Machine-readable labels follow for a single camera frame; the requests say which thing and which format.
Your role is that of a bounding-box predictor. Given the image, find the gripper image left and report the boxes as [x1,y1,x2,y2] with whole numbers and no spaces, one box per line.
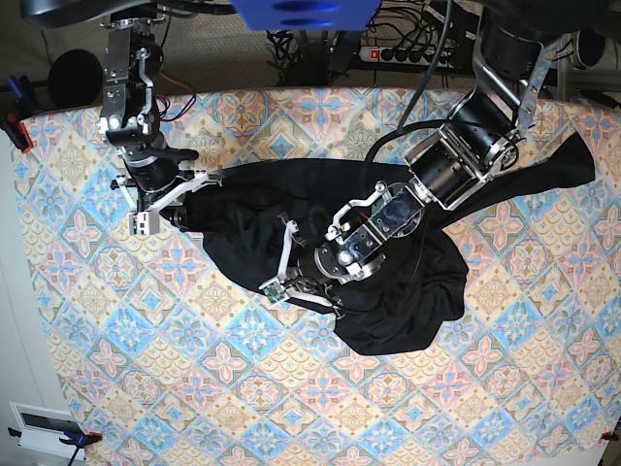
[120,146,199,204]

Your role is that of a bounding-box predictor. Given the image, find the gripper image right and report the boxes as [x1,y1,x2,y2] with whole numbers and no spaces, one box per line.
[288,245,349,311]

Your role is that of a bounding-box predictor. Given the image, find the black t-shirt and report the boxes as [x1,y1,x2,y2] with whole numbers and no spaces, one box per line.
[163,135,596,355]

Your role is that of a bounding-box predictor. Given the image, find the robot arm image right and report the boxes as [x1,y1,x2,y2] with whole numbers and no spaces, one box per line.
[260,14,562,310]

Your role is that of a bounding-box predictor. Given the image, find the black round speaker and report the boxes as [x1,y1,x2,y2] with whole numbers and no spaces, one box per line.
[48,49,103,109]

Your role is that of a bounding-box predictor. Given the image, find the red black clamp upper left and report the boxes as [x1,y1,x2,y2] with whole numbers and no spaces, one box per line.
[1,76,34,153]

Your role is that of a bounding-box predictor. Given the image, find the patterned tablecloth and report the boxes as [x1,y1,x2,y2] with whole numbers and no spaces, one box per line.
[12,101,620,465]

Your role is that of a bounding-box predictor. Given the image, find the white power strip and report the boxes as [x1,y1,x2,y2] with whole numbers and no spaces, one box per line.
[358,46,435,66]

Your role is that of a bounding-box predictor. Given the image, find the blue clamp lower left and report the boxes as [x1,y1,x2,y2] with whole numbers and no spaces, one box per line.
[8,427,102,465]

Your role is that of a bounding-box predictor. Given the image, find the orange clamp lower right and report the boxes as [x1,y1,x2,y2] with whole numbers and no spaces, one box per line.
[600,431,620,442]

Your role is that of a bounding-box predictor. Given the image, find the white round device upper right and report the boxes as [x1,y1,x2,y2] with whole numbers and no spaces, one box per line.
[575,28,606,68]

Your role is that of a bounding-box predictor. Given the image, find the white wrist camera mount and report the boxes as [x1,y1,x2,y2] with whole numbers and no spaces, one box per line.
[259,217,341,316]
[111,170,222,236]

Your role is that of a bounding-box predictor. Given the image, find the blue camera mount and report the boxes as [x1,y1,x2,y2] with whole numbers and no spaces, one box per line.
[231,0,380,31]

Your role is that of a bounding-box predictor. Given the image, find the white wall vent box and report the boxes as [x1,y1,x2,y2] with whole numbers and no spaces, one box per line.
[10,402,82,459]

